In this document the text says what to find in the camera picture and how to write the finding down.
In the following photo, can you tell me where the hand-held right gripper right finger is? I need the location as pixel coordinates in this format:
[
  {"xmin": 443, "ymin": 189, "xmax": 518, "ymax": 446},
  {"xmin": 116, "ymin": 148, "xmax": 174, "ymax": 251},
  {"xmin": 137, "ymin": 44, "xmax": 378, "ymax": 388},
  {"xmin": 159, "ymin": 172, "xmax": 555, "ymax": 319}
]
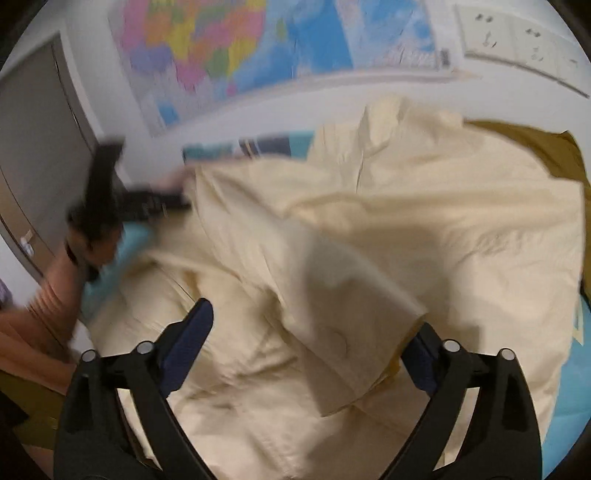
[{"xmin": 379, "ymin": 322, "xmax": 543, "ymax": 480}]

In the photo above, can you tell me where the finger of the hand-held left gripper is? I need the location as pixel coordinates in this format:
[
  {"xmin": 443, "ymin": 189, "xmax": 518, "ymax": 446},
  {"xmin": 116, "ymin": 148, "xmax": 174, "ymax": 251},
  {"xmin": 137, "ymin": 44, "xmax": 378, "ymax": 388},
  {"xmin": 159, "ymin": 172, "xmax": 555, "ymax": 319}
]
[{"xmin": 122, "ymin": 184, "xmax": 191, "ymax": 219}]

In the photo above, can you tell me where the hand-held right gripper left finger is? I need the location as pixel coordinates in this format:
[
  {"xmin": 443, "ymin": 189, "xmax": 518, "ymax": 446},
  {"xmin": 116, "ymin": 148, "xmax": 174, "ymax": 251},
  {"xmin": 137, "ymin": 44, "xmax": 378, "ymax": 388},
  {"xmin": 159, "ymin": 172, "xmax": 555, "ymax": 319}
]
[{"xmin": 54, "ymin": 298, "xmax": 214, "ymax": 480}]

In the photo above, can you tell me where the cream jacket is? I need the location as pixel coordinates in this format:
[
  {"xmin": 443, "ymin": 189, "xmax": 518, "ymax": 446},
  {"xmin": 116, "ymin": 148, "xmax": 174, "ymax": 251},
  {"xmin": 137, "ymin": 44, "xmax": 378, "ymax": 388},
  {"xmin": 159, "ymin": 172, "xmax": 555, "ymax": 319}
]
[{"xmin": 88, "ymin": 95, "xmax": 585, "ymax": 480}]

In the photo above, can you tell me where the person's left forearm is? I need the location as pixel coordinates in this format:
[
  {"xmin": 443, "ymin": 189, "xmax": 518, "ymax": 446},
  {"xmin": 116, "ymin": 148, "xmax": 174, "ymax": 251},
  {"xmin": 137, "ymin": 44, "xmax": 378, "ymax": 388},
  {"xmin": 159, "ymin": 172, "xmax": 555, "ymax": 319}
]
[{"xmin": 25, "ymin": 249, "xmax": 92, "ymax": 352}]

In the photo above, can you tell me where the person's left hand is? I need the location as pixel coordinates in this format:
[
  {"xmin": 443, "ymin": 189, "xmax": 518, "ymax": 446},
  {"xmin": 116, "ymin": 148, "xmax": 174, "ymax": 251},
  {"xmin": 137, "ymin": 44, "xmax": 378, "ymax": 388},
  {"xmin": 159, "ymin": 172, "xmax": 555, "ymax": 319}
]
[{"xmin": 76, "ymin": 226, "xmax": 123, "ymax": 271}]

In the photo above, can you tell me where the grey wardrobe door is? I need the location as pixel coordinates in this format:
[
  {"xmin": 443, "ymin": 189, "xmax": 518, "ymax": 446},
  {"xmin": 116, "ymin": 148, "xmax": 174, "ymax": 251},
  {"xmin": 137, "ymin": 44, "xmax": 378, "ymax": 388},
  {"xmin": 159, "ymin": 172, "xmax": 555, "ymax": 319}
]
[{"xmin": 0, "ymin": 32, "xmax": 136, "ymax": 352}]

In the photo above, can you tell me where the teal grey bed sheet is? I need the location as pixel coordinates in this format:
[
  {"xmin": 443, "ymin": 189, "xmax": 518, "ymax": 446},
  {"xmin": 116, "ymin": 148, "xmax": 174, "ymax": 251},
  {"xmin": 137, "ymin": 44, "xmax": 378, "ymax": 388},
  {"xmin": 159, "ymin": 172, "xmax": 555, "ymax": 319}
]
[{"xmin": 83, "ymin": 130, "xmax": 591, "ymax": 480}]

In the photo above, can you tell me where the person's body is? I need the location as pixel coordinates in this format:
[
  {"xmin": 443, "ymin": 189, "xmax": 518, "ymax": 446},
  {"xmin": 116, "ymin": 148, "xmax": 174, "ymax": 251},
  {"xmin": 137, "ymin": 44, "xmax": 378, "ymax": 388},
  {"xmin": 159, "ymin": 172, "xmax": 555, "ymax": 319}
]
[{"xmin": 0, "ymin": 277, "xmax": 77, "ymax": 462}]

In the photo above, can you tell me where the olive garment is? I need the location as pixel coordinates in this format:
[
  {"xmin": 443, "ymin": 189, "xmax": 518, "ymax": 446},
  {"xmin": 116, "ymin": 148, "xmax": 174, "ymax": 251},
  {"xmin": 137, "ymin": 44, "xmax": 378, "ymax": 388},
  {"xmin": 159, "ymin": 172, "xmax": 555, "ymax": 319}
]
[{"xmin": 464, "ymin": 119, "xmax": 591, "ymax": 205}]

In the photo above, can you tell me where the colourful wall map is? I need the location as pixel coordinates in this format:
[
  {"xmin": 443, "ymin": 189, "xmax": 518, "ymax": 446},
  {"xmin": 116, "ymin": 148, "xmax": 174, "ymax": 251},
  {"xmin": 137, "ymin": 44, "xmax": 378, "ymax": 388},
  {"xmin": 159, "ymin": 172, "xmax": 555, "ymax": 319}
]
[{"xmin": 108, "ymin": 0, "xmax": 482, "ymax": 138}]

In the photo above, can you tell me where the white wall switch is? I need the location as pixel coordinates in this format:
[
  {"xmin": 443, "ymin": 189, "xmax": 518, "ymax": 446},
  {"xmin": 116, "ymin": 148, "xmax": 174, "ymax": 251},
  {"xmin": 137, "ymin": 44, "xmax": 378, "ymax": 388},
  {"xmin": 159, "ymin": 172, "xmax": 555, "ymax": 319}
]
[{"xmin": 554, "ymin": 39, "xmax": 591, "ymax": 97}]

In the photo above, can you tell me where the white wall socket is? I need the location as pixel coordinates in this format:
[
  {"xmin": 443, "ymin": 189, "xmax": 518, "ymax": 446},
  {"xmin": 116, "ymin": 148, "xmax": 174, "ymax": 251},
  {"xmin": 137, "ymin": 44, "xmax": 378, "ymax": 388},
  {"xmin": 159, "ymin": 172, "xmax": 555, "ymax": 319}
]
[
  {"xmin": 455, "ymin": 4, "xmax": 514, "ymax": 64},
  {"xmin": 508, "ymin": 21, "xmax": 563, "ymax": 78}
]

